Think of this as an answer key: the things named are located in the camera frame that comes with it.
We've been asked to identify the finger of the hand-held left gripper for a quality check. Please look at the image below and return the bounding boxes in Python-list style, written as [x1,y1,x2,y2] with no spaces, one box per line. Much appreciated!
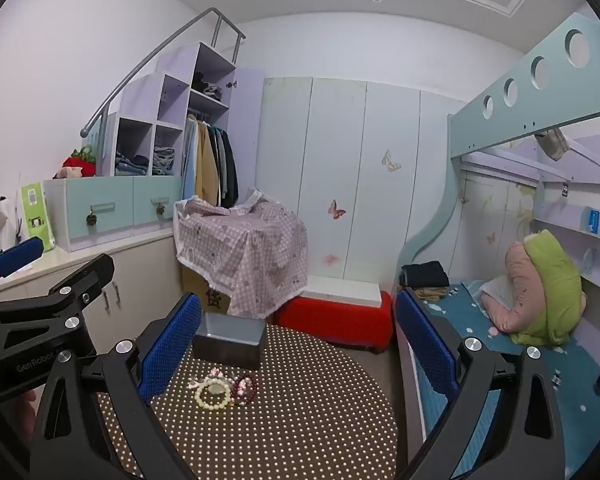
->
[0,252,116,346]
[0,236,45,306]

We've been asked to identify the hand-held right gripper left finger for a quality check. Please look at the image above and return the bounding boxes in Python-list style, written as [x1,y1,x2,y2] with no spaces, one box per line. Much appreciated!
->
[27,291,203,480]

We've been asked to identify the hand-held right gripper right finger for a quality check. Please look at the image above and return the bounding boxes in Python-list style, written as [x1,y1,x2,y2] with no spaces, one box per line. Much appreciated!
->
[394,287,568,480]

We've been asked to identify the grey metal box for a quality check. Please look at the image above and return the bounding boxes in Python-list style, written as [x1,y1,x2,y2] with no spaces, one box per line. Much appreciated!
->
[192,312,267,371]

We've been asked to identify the pale green bead bracelet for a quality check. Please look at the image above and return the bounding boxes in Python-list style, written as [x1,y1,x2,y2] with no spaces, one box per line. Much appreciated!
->
[194,379,233,409]

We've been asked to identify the dark red bead bracelet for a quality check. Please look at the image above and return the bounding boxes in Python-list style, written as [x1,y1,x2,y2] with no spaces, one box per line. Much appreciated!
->
[230,374,259,407]

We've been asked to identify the folded tan garment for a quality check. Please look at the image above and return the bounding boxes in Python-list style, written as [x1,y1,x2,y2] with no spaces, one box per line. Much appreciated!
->
[412,285,448,303]

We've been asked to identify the beige cabinet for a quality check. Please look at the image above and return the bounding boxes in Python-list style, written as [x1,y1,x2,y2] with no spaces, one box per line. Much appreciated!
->
[0,232,183,346]

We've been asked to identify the green and white box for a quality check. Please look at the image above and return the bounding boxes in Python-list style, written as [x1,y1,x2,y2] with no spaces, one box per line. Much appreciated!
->
[20,182,57,252]

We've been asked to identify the brown cardboard box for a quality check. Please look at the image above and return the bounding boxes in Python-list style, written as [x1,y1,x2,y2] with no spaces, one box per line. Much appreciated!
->
[181,260,233,317]

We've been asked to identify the folded dark clothes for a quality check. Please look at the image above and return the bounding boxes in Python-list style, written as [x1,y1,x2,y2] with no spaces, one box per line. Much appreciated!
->
[399,261,451,291]

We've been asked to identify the white pillow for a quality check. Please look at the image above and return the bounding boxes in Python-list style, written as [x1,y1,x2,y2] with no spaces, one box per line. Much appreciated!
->
[477,276,511,306]

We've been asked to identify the teal drawer unit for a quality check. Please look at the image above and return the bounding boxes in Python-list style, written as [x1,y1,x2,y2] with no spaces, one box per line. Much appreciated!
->
[43,175,183,253]

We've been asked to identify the red ottoman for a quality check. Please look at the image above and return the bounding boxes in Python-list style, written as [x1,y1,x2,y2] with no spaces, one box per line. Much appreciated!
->
[273,290,393,356]

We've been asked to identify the pink quilt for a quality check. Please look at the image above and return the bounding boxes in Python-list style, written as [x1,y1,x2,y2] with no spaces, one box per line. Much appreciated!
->
[480,241,541,333]

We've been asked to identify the red strawberry plush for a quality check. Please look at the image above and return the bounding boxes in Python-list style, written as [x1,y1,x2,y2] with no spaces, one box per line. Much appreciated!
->
[55,145,97,179]

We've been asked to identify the folded blue jeans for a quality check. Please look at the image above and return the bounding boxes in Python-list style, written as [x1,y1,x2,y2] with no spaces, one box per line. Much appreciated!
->
[114,154,151,177]

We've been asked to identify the pink checked cloth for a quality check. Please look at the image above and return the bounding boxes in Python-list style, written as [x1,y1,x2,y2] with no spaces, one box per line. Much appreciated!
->
[174,188,308,318]

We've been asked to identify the white wardrobe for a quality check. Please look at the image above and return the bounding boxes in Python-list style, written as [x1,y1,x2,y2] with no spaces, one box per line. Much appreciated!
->
[256,76,468,281]

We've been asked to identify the green blanket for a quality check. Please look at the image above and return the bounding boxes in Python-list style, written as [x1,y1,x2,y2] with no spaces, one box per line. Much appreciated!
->
[512,230,587,347]

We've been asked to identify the folded grey-blue clothes stack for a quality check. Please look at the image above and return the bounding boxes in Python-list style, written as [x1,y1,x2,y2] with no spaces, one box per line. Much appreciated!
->
[152,146,177,176]

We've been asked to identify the blue patterned bedsheet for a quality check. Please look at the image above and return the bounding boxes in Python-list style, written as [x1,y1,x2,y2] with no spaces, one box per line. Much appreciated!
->
[405,280,600,480]

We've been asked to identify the light blue hanging shirt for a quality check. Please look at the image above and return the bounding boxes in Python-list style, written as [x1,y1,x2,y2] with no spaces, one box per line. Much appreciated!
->
[182,117,201,201]

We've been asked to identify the mustard hanging coat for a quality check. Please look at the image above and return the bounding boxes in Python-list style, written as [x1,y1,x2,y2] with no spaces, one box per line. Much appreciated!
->
[196,120,220,208]

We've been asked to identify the dark hanging jacket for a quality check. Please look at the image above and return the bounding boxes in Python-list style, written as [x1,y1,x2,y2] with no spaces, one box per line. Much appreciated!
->
[212,125,239,208]

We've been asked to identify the lilac stair shelf cabinet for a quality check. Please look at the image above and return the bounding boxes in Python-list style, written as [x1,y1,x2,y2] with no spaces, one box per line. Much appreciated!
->
[97,40,266,208]

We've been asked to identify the dark clothes on shelf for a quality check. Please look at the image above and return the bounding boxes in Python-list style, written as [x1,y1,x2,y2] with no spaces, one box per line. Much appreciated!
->
[191,74,223,102]

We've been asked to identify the grey hanging pouch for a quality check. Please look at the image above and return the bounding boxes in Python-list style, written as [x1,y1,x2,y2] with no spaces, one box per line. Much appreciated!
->
[534,127,570,161]

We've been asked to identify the grey metal handrail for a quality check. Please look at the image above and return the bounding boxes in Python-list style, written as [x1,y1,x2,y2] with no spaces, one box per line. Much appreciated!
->
[80,7,246,138]

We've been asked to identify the teal bunk bed frame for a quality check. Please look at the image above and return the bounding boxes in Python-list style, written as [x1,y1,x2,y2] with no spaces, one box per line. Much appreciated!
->
[397,12,600,286]

